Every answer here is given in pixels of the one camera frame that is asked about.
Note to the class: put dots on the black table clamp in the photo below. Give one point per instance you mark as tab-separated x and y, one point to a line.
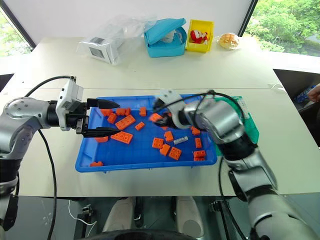
216	206
86	211

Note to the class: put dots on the red and white toy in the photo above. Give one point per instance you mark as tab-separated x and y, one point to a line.
198	36

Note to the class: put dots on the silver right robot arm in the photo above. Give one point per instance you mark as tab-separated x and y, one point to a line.
220	117

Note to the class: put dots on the white cardboard box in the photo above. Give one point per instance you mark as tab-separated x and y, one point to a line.
100	48

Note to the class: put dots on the blue plastic bin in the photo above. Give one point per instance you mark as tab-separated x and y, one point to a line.
145	160

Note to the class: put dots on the green plastic bin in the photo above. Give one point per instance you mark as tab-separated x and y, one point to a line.
251	127

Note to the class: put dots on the orange toy building brick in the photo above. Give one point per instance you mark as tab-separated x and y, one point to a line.
175	153
106	112
195	131
123	111
96	164
165	149
102	139
158	143
199	154
112	118
169	136
198	142
155	117
199	159
139	126
143	111

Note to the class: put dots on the white crumpled item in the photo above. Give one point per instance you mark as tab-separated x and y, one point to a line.
172	37

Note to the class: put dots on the large orange toy brick plate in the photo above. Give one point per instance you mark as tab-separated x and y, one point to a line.
125	122
122	137

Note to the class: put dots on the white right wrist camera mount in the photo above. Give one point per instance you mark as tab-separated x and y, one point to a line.
170	96

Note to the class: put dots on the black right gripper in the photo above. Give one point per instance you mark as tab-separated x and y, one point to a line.
168	121

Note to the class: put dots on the blue printed package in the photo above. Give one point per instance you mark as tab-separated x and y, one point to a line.
303	94

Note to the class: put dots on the black window frame post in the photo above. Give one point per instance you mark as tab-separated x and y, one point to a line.
17	23
247	17

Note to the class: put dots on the white box in plastic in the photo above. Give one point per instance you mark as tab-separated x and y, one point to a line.
117	30

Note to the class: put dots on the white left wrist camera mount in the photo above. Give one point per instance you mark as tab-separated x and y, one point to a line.
66	97

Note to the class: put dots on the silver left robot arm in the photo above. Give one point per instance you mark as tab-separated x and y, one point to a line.
20	112

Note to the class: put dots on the yellow plastic bin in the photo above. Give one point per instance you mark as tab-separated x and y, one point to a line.
197	47

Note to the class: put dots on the small white brick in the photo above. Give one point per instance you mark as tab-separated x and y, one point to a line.
180	140

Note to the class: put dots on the light blue lidded box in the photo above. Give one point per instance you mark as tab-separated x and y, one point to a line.
163	50

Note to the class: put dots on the grey left robot leg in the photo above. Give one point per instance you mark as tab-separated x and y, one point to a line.
120	215

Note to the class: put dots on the bystander person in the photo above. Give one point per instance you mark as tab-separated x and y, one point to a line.
315	93

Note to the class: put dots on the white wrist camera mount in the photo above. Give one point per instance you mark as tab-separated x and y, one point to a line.
170	96
66	97

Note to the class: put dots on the grey robot leg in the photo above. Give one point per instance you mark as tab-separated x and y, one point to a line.
120	215
188	215

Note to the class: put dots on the grey right robot leg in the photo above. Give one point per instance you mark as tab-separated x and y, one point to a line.
188	215

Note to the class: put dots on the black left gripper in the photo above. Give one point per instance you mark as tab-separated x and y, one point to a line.
81	120

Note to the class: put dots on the wrapped bread roll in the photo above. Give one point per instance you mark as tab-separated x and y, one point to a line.
228	41

